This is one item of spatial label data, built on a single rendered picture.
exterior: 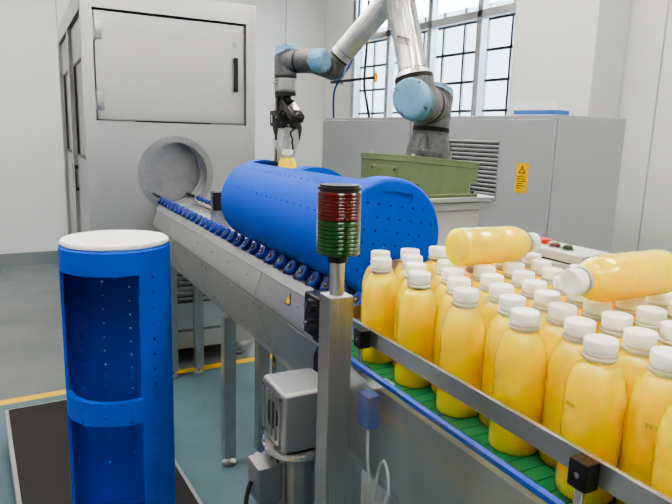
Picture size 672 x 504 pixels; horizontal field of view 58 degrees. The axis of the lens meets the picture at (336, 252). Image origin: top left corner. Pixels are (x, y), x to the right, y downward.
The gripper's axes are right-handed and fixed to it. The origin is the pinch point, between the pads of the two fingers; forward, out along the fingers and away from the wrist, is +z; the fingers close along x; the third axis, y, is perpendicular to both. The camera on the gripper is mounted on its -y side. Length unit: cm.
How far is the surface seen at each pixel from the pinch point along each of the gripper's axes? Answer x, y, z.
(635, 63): -261, 67, -53
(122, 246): 60, -36, 22
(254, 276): 18.7, -18.4, 37.8
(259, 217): 20.4, -27.3, 18.0
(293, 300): 19, -49, 38
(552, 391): 22, -141, 26
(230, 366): 13, 23, 83
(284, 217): 20, -46, 16
